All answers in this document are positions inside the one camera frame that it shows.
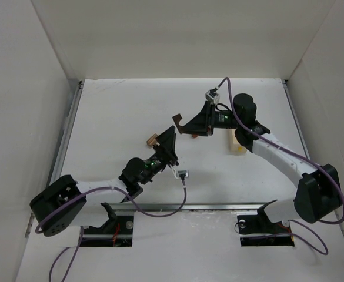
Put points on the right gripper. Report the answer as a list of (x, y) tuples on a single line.
[(208, 118)]

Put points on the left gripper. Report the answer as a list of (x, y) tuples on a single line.
[(166, 151)]

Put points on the light striped wood block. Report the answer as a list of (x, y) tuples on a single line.
[(152, 141)]

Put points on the dark brown arch block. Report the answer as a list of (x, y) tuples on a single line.
[(177, 119)]

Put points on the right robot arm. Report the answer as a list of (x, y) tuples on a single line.
[(317, 187)]

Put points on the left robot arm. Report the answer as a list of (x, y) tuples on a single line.
[(126, 187)]

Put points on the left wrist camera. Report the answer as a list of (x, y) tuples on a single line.
[(182, 174)]

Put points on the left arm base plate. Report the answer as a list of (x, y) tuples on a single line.
[(120, 235)]

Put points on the aluminium front rail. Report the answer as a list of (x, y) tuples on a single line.
[(189, 207)]

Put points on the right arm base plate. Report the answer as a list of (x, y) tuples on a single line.
[(255, 231)]

